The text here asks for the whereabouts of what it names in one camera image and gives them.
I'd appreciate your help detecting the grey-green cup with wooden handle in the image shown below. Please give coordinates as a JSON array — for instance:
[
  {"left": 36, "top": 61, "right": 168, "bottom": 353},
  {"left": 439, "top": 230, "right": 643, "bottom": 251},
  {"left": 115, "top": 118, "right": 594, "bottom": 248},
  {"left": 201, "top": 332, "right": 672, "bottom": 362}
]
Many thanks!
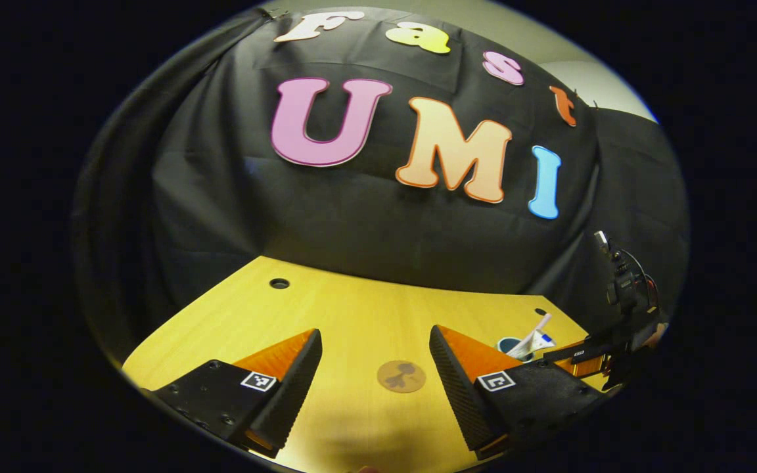
[{"left": 497, "top": 337, "right": 537, "bottom": 363}]

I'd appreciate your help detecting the round cork coaster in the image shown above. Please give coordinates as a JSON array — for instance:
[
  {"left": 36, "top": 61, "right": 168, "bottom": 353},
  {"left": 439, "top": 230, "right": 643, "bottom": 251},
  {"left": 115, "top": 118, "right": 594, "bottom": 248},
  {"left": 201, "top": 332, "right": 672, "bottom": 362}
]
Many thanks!
[{"left": 377, "top": 359, "right": 427, "bottom": 394}]

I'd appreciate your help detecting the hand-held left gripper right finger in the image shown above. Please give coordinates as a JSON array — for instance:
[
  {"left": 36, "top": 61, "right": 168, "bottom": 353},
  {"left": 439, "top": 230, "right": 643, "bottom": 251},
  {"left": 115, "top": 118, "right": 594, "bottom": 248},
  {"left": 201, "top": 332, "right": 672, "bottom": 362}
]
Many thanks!
[{"left": 428, "top": 325, "right": 607, "bottom": 461}]

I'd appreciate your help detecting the black backdrop cloth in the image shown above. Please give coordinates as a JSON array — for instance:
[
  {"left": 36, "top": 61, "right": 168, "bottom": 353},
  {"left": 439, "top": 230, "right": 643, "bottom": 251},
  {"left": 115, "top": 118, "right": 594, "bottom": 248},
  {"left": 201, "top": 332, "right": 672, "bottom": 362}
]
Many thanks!
[{"left": 73, "top": 7, "right": 689, "bottom": 369}]

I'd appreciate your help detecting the wooden desktop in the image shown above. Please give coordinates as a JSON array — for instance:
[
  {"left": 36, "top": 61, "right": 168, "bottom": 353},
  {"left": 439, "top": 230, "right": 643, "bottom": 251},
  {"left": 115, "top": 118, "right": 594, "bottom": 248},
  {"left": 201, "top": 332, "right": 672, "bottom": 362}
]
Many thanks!
[{"left": 121, "top": 256, "right": 609, "bottom": 472}]

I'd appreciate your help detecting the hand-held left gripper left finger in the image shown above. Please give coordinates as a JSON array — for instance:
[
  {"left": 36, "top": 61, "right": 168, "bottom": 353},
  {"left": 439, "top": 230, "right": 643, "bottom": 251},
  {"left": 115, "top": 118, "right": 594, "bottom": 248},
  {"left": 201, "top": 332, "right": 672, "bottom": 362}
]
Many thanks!
[{"left": 139, "top": 328, "right": 323, "bottom": 459}]

